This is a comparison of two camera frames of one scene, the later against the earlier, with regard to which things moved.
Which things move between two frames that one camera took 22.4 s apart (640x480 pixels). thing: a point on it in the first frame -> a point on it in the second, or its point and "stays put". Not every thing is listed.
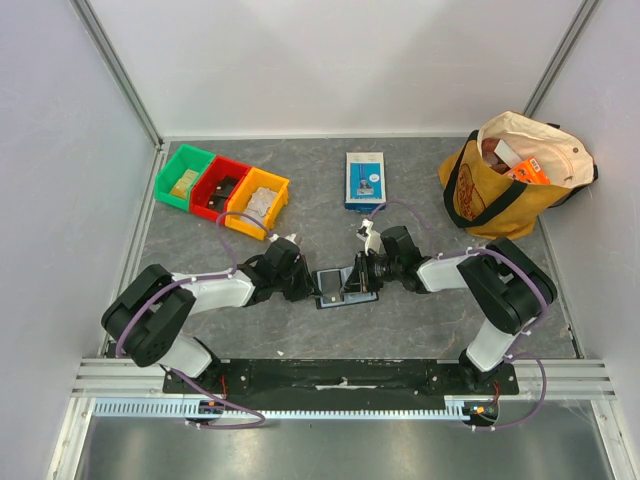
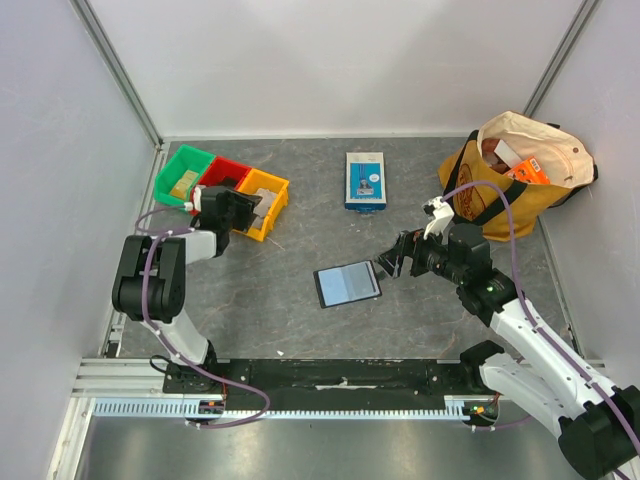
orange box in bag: [530, 171] stays put
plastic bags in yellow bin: [259, 202] stays put
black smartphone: [331, 281] stays put
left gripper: [307, 286] -> [245, 203]
